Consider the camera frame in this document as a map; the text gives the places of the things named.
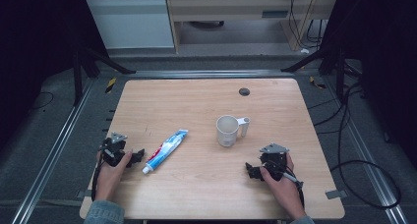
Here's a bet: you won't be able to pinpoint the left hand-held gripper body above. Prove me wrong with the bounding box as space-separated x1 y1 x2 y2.
99 132 128 168

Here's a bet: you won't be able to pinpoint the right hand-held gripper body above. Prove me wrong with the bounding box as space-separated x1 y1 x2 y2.
259 142 290 182

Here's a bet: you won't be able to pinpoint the blue and white toothpaste tube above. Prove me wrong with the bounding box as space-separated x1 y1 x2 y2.
142 129 190 175

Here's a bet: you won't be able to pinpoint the clear plastic cup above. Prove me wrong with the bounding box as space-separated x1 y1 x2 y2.
215 115 252 148

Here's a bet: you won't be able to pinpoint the person's left hand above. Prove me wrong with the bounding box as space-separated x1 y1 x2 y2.
94 149 134 202

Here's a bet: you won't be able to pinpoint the person's right hand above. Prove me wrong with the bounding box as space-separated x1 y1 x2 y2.
260 152 308 223

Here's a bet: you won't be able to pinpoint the yellow and black tape strip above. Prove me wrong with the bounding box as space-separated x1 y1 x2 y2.
308 75 328 90
104 77 118 94

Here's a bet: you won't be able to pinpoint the black metal stand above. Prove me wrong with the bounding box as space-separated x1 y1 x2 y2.
280 46 362 102
72 46 138 107

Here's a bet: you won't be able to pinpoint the white cabinet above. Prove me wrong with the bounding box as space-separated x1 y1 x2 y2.
86 0 175 50

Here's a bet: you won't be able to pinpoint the black curtain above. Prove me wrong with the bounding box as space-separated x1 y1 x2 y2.
327 0 417 170
0 0 110 148

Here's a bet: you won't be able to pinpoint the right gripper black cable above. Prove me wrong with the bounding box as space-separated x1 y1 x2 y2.
282 172 306 209

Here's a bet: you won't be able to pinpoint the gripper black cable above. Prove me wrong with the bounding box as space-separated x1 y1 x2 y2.
90 160 106 202
282 172 306 209

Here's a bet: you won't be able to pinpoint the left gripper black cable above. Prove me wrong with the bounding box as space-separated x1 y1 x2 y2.
90 160 106 202

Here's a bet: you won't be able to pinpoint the aluminium floor rail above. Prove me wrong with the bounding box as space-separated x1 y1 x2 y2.
10 79 95 224
322 76 410 224

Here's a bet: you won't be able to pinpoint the looped black floor cable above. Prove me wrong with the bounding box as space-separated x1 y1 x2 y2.
328 81 403 209

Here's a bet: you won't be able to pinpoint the thin black floor cable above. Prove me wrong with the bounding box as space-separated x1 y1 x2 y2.
30 90 55 111

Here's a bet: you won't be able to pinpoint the aluminium crossbar rail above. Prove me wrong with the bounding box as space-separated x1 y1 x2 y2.
125 69 295 80

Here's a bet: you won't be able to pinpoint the hanging black cables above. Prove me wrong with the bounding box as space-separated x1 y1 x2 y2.
289 0 325 50

